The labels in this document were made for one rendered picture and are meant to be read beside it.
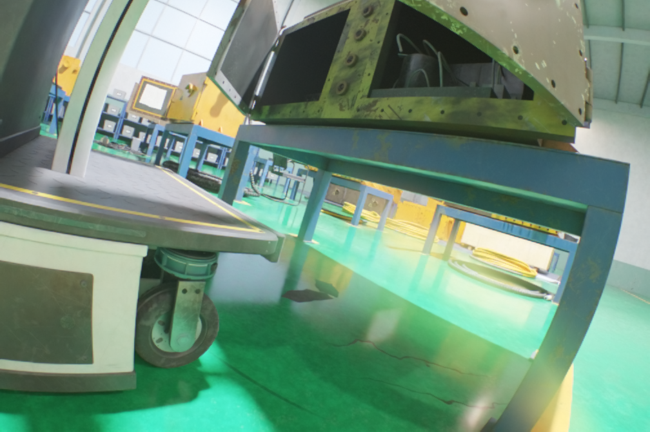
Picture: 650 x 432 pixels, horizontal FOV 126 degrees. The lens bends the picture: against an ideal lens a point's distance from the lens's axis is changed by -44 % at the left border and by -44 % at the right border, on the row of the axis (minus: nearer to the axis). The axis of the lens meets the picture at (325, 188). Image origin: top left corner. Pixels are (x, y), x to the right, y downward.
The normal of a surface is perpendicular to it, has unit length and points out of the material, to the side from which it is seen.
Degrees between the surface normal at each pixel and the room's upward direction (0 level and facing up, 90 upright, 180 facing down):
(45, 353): 90
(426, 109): 90
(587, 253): 90
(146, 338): 90
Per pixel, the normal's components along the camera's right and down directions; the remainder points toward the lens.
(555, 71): 0.25, 0.07
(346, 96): -0.73, -0.22
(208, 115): 0.64, 0.20
